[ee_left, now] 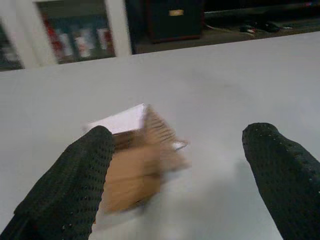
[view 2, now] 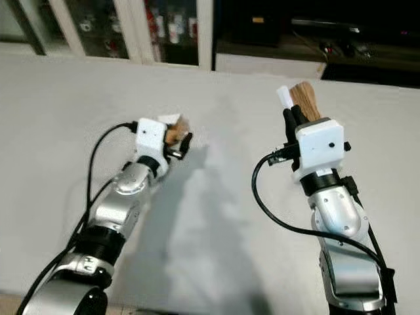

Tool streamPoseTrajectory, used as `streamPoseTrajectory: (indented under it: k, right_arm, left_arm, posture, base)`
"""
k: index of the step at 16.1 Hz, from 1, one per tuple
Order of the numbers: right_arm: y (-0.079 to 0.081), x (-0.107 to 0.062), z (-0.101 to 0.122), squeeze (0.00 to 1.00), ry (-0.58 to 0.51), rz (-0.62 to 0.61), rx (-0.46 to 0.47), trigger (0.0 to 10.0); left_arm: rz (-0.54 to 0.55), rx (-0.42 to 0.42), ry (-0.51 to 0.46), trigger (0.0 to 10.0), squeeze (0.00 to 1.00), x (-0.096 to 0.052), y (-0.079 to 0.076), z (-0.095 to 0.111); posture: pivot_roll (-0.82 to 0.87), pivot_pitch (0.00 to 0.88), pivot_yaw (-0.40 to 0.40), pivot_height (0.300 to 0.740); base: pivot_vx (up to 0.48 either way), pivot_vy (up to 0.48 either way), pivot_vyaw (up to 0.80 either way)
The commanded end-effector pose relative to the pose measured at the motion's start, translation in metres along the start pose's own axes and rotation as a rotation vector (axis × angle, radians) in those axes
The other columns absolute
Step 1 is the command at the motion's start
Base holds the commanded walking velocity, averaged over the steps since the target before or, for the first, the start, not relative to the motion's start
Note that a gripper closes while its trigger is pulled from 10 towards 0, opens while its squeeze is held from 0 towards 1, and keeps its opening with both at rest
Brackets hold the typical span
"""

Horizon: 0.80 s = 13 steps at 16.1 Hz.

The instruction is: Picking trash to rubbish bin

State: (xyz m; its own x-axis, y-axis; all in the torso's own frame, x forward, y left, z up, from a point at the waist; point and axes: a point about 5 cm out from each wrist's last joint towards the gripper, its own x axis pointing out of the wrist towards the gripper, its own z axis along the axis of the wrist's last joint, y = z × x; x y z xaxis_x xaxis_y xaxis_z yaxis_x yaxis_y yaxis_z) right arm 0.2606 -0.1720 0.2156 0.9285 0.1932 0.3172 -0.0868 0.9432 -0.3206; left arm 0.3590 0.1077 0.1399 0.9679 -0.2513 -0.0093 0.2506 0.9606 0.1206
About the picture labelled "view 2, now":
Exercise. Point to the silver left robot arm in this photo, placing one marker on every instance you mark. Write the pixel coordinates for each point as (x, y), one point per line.
(125, 197)

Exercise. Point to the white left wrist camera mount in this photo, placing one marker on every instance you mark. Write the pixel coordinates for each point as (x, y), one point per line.
(149, 136)

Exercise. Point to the black TV stand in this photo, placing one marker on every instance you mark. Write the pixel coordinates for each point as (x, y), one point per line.
(269, 33)

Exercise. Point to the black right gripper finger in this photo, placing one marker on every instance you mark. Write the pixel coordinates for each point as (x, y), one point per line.
(290, 128)
(302, 120)

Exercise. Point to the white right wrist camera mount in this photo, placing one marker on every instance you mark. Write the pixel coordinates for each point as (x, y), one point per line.
(320, 147)

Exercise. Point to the white glass-door cabinet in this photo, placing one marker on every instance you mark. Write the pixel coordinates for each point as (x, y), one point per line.
(138, 39)

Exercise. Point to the brown cardboard scrap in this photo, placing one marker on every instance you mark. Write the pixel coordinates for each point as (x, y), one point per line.
(176, 133)

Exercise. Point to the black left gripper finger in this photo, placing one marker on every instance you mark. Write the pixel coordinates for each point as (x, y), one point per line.
(184, 146)

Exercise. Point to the small yellow sticker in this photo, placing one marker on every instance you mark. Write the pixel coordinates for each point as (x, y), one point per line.
(258, 20)

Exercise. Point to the white paper scrap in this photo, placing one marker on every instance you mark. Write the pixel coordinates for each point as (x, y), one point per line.
(170, 118)

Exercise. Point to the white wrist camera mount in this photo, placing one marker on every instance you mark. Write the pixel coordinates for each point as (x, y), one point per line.
(320, 147)
(149, 136)

